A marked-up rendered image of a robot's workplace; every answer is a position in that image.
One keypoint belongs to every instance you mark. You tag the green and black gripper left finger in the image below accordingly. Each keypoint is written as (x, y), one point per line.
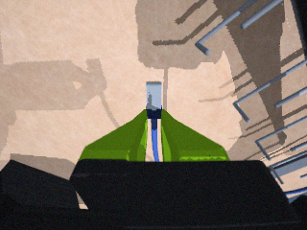
(122, 142)

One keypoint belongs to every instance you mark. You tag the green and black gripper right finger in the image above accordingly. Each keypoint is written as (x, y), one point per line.
(187, 144)

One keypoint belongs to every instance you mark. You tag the blue cable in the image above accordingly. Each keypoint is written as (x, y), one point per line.
(156, 158)

